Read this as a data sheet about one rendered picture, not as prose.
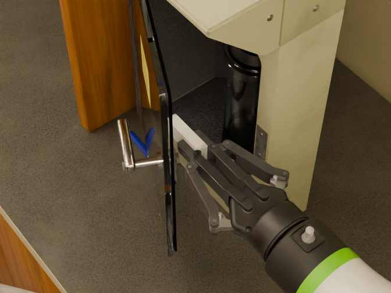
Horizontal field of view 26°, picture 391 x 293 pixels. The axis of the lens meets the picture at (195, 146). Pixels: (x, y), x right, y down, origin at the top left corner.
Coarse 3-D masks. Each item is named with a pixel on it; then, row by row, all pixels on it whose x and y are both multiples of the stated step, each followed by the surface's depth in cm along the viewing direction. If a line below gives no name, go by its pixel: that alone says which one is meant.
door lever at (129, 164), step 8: (120, 120) 123; (120, 128) 122; (128, 128) 122; (120, 136) 122; (128, 136) 121; (120, 144) 121; (128, 144) 121; (128, 152) 120; (128, 160) 119; (136, 160) 119; (144, 160) 119; (152, 160) 119; (128, 168) 118; (136, 168) 119; (160, 168) 119
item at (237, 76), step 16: (224, 48) 127; (240, 64) 125; (240, 80) 129; (256, 80) 127; (240, 96) 131; (256, 96) 130; (240, 112) 134; (256, 112) 133; (240, 128) 137; (240, 144) 141
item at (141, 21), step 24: (144, 0) 112; (144, 24) 110; (144, 48) 116; (144, 96) 131; (144, 120) 141; (168, 144) 110; (168, 168) 114; (168, 192) 118; (168, 216) 123; (168, 240) 129
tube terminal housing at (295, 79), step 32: (288, 0) 98; (320, 0) 103; (288, 32) 103; (320, 32) 108; (288, 64) 108; (320, 64) 114; (288, 96) 114; (320, 96) 120; (256, 128) 120; (288, 128) 120; (320, 128) 127; (288, 160) 128; (288, 192) 136
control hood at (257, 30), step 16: (176, 0) 95; (192, 0) 95; (208, 0) 95; (224, 0) 95; (240, 0) 95; (256, 0) 95; (272, 0) 96; (192, 16) 94; (208, 16) 93; (224, 16) 93; (240, 16) 94; (256, 16) 96; (272, 16) 98; (208, 32) 92; (224, 32) 94; (240, 32) 96; (256, 32) 98; (272, 32) 101; (256, 48) 101; (272, 48) 103
